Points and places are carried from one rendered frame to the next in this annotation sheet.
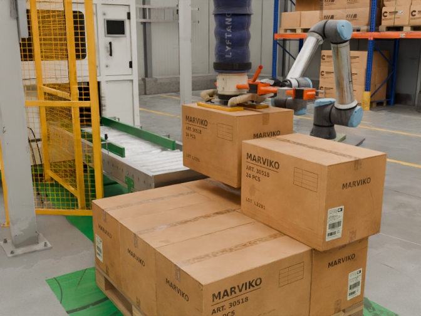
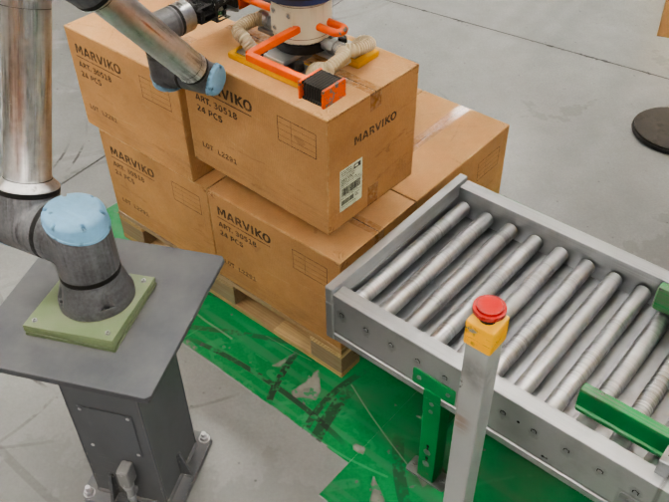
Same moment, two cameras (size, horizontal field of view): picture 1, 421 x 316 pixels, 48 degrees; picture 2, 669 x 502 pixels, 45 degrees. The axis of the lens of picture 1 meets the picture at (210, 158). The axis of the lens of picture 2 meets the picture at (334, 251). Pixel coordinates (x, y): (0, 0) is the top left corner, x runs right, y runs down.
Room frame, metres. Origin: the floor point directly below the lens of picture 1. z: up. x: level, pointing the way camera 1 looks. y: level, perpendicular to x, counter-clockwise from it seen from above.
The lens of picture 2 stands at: (4.94, -0.60, 2.22)
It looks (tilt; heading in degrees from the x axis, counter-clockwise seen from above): 42 degrees down; 165
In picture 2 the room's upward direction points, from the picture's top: 1 degrees counter-clockwise
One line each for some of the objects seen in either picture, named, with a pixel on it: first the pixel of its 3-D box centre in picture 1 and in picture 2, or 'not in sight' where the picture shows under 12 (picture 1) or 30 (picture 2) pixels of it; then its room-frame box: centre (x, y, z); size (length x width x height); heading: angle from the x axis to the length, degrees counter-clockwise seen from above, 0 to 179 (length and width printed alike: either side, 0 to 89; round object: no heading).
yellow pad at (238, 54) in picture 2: (244, 101); (281, 62); (2.91, -0.21, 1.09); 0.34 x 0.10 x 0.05; 34
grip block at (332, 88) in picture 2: not in sight; (322, 88); (3.25, -0.18, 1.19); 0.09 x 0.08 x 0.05; 124
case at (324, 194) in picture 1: (308, 185); (171, 81); (2.31, -0.50, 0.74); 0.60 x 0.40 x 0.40; 33
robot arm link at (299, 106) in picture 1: (297, 104); (167, 67); (2.83, -0.52, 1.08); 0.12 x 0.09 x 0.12; 46
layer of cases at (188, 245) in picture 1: (218, 247); (305, 168); (2.43, -0.05, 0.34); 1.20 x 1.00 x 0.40; 34
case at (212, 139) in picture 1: (234, 139); (299, 114); (2.84, -0.15, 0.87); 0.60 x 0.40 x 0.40; 33
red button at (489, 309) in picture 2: not in sight; (489, 311); (3.92, -0.01, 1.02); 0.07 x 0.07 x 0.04
